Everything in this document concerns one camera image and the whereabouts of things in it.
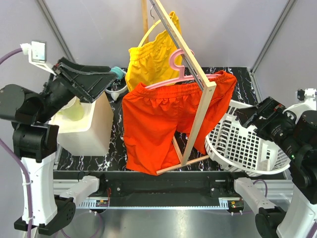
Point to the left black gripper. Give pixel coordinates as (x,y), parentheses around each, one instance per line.
(87,81)

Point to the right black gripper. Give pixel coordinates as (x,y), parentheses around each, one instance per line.
(270,107)

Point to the orange shorts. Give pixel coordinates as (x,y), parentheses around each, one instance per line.
(150,120)

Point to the pink plastic hanger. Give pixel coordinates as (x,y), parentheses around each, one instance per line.
(180,68)

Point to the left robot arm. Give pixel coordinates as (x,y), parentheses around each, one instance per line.
(35,142)

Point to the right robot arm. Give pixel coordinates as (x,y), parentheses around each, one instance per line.
(294,131)

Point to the yellow shorts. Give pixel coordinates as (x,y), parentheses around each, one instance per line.
(149,63)

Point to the yellow plastic hanger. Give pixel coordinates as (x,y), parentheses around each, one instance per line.
(145,38)

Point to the pale yellow mug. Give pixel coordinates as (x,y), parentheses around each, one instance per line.
(73,110)

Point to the teal cap object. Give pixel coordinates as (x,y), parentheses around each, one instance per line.
(120,73)

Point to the white laundry basket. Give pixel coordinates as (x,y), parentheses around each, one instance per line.
(238,149)

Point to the white storage bin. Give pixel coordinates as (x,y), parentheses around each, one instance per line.
(89,136)

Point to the wooden clothes rack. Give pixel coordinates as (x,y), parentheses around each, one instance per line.
(184,143)

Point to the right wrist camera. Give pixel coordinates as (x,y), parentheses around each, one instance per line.
(307,100)

